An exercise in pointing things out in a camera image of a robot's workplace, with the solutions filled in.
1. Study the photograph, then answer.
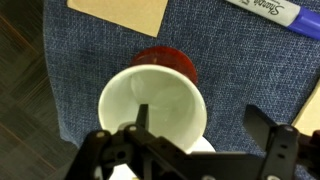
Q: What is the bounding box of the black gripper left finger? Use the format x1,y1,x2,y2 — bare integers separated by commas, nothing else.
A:
64,103,188,180

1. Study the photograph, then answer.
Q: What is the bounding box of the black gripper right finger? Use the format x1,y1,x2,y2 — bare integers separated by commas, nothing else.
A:
242,104,300,180

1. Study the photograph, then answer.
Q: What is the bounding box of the red mug white inside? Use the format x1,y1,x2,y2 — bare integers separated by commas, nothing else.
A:
97,45,208,155

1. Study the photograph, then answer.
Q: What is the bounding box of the brown paper envelope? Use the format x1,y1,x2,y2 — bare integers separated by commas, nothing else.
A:
291,79,320,137

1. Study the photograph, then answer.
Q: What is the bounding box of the round table blue cloth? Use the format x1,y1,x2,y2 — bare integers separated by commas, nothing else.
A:
42,0,320,180

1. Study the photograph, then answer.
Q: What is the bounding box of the blue Sharpie marker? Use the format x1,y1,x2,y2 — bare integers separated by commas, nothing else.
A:
224,0,320,42

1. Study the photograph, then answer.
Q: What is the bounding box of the brown paper napkin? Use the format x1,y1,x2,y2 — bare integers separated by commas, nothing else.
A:
66,0,169,38

